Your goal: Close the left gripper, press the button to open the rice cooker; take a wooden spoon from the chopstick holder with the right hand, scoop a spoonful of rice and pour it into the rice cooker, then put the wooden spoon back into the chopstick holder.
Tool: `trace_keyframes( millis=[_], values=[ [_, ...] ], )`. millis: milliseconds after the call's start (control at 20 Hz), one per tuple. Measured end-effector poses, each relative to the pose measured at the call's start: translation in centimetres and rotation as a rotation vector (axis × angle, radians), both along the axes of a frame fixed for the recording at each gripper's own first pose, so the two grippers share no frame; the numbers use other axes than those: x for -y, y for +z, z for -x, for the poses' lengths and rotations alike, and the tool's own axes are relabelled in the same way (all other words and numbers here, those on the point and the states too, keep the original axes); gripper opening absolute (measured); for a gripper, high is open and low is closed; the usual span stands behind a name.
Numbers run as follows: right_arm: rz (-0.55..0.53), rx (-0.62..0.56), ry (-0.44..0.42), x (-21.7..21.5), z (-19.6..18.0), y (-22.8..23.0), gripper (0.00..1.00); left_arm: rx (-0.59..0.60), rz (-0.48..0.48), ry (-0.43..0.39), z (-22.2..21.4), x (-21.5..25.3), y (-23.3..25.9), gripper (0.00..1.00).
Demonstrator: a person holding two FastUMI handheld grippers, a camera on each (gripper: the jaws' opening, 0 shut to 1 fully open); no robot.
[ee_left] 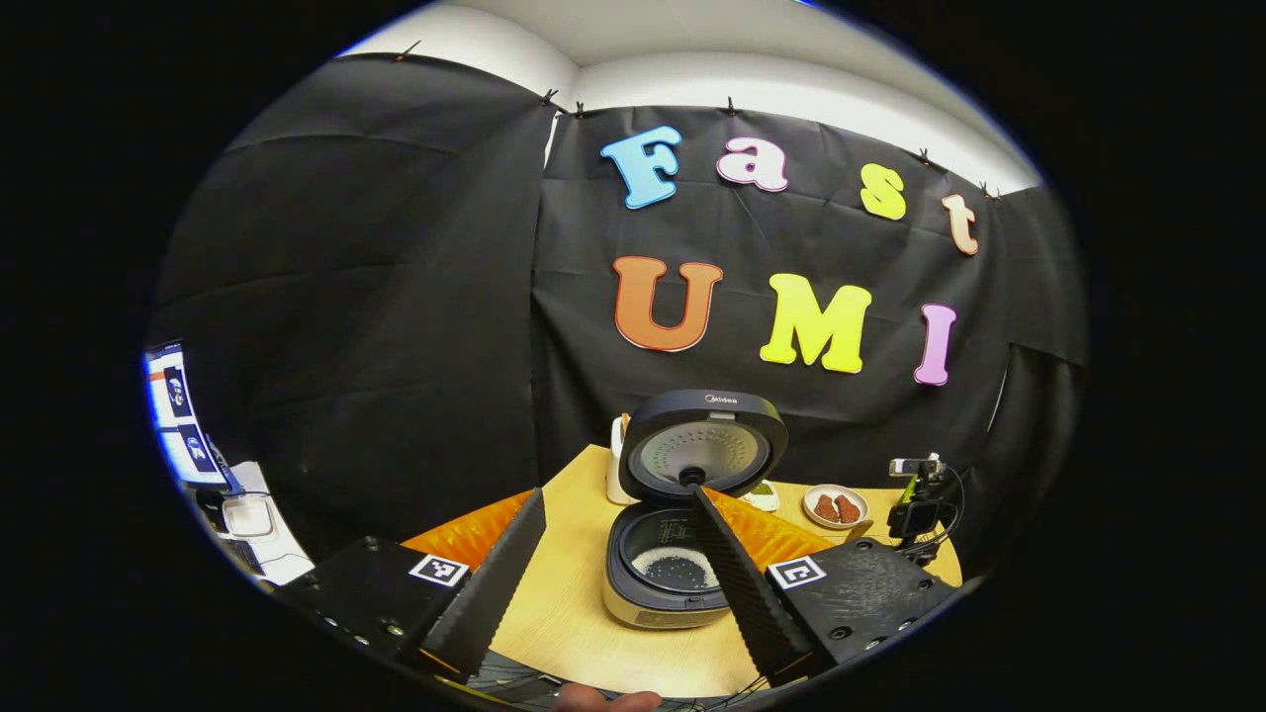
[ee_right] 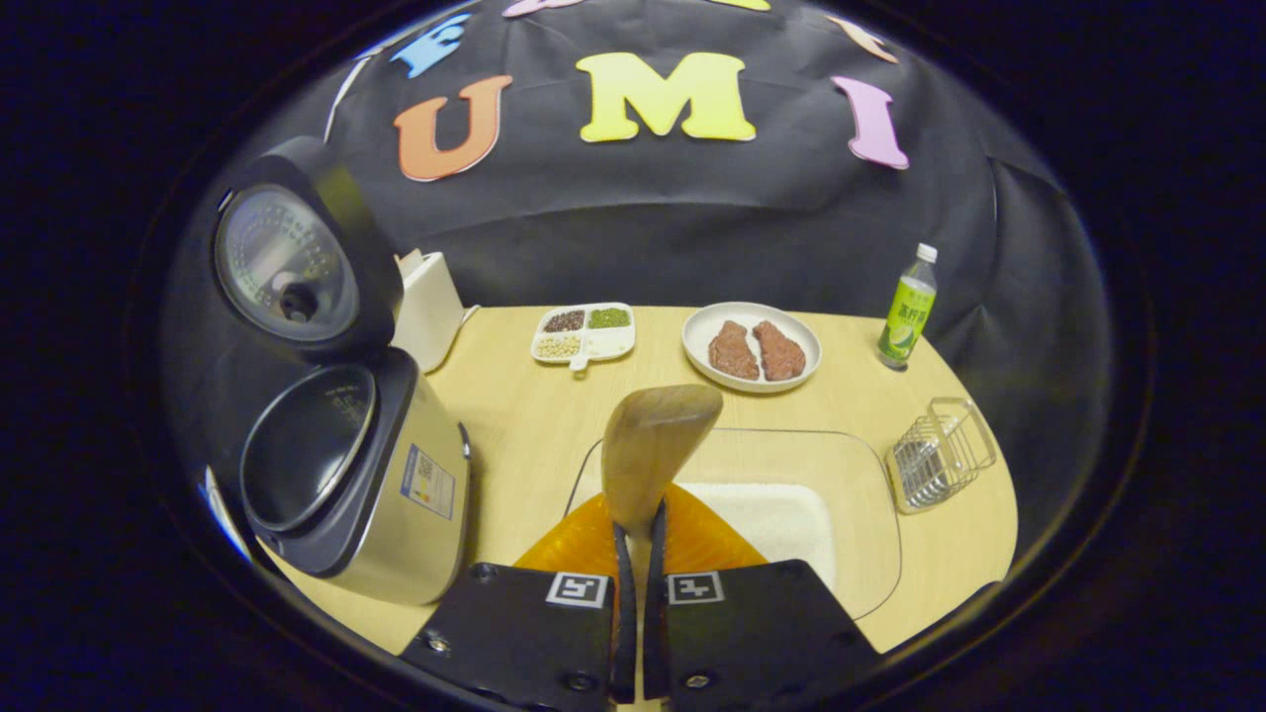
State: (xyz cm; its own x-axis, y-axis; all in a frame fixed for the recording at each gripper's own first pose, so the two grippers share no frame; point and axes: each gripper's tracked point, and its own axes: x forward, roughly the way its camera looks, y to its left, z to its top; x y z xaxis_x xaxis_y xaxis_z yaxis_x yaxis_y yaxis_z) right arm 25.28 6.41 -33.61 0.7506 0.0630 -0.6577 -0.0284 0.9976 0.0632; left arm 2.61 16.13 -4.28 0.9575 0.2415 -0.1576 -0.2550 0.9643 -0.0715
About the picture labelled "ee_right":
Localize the wooden spoon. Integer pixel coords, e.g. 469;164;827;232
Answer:
601;384;725;575

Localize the white round plate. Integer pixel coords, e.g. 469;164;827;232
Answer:
681;302;824;395

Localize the white divided grain dish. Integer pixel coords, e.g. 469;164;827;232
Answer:
530;302;637;373

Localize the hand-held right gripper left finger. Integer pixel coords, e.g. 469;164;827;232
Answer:
401;492;639;712

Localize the silver black rice cooker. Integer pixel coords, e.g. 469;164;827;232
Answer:
211;135;474;606

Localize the black backdrop cloth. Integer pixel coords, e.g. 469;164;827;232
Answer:
198;0;1104;515

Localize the green label drink bottle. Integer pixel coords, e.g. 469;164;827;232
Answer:
876;242;939;372

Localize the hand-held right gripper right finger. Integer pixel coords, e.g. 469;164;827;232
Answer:
643;485;881;712

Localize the brown meat piece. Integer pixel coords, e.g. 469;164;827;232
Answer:
707;319;761;382
754;319;807;383

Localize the clear glass dish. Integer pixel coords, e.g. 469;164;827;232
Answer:
564;427;903;622

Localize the metal wire chopstick holder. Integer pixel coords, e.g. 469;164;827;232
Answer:
885;397;998;515

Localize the white toaster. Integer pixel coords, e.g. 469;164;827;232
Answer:
392;247;482;375

